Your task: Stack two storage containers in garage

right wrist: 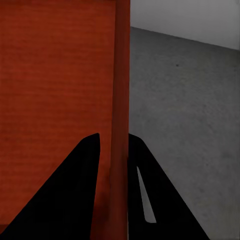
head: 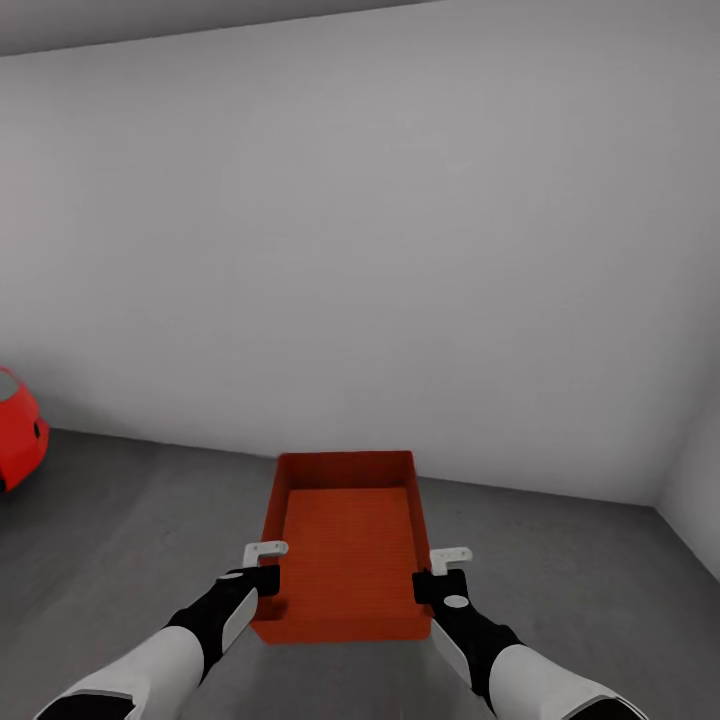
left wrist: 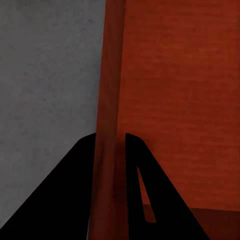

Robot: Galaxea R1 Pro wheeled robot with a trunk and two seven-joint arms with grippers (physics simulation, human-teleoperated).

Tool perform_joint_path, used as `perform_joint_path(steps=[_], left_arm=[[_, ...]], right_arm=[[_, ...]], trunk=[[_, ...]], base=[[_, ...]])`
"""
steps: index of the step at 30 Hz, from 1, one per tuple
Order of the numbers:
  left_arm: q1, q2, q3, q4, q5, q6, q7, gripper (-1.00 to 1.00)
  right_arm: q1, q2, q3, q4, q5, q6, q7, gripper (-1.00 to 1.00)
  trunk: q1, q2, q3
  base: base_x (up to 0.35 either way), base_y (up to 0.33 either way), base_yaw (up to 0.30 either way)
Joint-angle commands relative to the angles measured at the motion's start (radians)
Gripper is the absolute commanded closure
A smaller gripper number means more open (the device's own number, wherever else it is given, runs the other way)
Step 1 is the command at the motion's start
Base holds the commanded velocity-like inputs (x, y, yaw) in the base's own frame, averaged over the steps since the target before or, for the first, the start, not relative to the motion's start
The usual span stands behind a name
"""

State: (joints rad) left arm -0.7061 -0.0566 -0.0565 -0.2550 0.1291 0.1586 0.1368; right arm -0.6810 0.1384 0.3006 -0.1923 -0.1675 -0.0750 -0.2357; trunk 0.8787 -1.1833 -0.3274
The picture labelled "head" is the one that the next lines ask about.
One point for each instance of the storage box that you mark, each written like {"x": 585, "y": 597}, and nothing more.
{"x": 356, "y": 533}

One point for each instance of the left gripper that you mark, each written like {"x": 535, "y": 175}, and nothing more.
{"x": 268, "y": 578}

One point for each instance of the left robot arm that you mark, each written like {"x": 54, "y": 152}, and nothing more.
{"x": 156, "y": 680}

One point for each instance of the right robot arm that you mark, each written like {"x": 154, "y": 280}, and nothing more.
{"x": 517, "y": 682}

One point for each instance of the car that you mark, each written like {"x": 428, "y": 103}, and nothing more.
{"x": 24, "y": 436}

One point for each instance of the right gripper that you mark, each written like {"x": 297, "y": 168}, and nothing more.
{"x": 425, "y": 584}

